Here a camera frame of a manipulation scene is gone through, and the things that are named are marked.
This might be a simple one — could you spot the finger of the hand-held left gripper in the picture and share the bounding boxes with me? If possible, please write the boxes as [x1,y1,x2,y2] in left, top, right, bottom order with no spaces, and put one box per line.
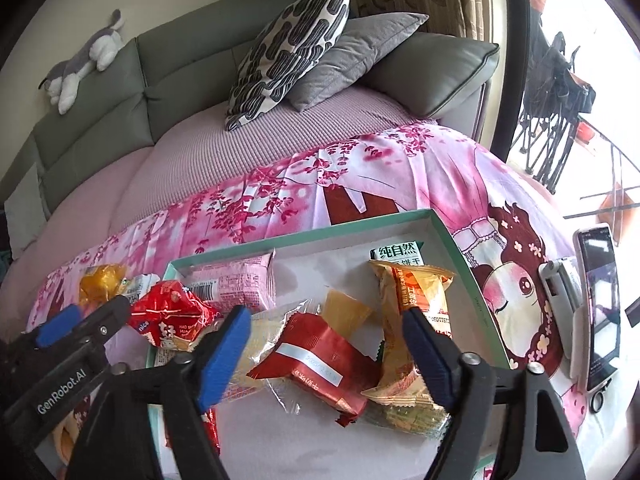
[15,295,132,376]
[0,304,85,358]

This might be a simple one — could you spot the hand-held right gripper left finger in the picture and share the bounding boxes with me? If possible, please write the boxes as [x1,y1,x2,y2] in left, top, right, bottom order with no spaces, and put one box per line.
[65,305,252,480]

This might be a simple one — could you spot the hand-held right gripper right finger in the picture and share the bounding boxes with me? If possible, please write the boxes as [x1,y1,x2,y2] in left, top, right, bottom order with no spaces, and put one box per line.
[402,305,587,480]

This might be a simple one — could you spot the clear-wrapped round bun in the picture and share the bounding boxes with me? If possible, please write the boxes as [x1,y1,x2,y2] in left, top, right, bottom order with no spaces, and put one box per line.
[152,300,311,413]

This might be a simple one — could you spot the orange beige snack packet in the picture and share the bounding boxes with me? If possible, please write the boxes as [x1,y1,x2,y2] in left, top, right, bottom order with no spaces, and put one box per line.
[362,259,456,408]

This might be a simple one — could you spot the clear green-edged cake packet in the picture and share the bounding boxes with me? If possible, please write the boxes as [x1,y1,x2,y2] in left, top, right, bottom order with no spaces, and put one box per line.
[362,395,453,438]

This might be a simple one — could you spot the red crinkled snack packet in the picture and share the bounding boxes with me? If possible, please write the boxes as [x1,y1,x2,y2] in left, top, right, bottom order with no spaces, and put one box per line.
[127,280,221,351]

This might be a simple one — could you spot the pink barcode snack packet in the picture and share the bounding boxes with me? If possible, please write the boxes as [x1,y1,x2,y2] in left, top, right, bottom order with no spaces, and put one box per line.
[181,249,277,313]

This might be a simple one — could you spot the red gold-patterned packet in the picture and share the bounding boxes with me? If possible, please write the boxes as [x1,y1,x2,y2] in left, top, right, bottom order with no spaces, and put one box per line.
[200,405,222,461]

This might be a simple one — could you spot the dark red snack packet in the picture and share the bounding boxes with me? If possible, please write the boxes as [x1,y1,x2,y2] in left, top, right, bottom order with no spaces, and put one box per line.
[247,311,383,428]

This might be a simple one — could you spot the yellow jelly cup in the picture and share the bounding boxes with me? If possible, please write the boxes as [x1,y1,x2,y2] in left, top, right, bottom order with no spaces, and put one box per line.
[320,289,375,336]

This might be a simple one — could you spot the small green white packet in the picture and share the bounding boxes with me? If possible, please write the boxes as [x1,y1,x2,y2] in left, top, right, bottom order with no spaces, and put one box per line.
[369,240,426,267]

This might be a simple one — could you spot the teal shallow box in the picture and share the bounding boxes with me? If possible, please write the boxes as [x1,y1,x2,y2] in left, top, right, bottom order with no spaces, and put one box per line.
[144,208,511,476]

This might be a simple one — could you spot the orange translucent snack packet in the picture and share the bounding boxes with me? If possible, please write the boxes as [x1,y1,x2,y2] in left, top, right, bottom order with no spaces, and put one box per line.
[79,262,128,307]

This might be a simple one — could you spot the pale green snack packet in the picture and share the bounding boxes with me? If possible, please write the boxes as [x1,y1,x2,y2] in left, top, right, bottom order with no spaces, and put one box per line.
[120,272,162,308]

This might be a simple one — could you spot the light grey pillow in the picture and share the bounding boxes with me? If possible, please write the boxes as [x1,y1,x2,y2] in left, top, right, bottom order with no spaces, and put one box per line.
[4,162,48,261]

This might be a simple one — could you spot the white folding device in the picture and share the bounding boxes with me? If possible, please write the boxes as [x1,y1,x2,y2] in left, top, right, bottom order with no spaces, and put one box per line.
[539,256,585,358]

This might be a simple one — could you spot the smartphone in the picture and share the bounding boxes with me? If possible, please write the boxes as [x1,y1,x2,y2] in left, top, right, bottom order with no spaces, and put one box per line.
[570,222,623,393]

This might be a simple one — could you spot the printed cartoon blanket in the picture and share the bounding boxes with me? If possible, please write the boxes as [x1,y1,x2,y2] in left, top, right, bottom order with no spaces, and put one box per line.
[25,120,606,480]

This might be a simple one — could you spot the pink ribbed sofa cover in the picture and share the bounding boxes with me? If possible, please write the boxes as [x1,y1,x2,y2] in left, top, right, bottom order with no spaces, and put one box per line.
[0,85,436,311]

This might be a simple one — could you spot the orange flower pot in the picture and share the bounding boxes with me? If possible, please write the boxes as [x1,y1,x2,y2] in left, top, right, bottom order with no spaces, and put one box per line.
[597,184,640,248]

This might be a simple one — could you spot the grey-green sofa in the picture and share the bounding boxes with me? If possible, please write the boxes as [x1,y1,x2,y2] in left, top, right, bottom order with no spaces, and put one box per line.
[0,0,501,261]

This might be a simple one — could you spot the grey white plush toy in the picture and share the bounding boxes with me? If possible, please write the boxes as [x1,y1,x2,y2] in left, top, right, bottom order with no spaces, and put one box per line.
[39,9,126,115]

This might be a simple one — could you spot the black folding chair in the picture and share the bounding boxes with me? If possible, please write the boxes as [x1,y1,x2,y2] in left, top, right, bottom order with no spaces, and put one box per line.
[517,0,597,196]

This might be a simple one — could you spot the dark grey pillow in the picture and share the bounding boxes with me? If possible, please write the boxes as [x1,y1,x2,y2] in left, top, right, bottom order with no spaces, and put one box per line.
[287,12,430,112]

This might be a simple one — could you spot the black white patterned pillow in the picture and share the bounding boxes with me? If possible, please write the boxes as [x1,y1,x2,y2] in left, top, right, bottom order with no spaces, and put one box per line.
[224,0,351,132]

